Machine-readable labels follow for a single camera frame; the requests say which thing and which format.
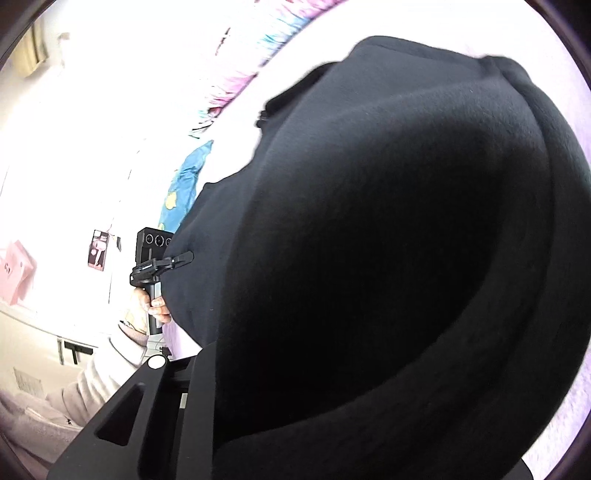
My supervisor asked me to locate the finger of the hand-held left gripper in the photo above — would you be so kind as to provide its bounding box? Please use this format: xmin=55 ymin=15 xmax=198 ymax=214
xmin=154 ymin=250 xmax=195 ymax=275

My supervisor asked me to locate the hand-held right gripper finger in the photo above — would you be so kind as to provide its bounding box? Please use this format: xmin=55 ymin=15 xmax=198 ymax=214
xmin=46 ymin=344 xmax=222 ymax=480

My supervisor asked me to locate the black fleece jacket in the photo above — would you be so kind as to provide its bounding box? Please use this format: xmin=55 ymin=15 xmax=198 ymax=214
xmin=164 ymin=34 xmax=591 ymax=480

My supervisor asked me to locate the person's left forearm cream sleeve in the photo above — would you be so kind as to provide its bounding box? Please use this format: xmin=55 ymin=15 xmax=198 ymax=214
xmin=45 ymin=320 xmax=149 ymax=428

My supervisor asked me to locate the person's left hand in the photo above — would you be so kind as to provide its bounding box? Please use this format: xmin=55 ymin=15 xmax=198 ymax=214
xmin=128 ymin=287 xmax=172 ymax=344

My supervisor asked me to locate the pink and black hanging package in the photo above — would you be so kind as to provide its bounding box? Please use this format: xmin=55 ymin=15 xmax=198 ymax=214
xmin=87 ymin=229 xmax=112 ymax=272

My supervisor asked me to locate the blue printed blanket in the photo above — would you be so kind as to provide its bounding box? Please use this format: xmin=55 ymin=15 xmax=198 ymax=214
xmin=158 ymin=140 xmax=214 ymax=237

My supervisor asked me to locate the pink box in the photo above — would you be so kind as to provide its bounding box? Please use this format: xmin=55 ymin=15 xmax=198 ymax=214
xmin=0 ymin=239 xmax=38 ymax=306

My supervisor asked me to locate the person's cream fleece top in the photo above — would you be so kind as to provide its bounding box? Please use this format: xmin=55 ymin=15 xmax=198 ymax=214
xmin=0 ymin=390 xmax=86 ymax=469

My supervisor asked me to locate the pink striped printed cloth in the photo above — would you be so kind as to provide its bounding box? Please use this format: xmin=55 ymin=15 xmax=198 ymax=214
xmin=188 ymin=0 xmax=349 ymax=138

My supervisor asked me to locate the beige curtain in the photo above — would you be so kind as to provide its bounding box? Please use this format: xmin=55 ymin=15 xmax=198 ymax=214
xmin=8 ymin=31 xmax=71 ymax=78

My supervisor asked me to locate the black metal bracket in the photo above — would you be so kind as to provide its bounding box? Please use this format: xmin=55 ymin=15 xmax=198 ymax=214
xmin=57 ymin=338 xmax=99 ymax=368

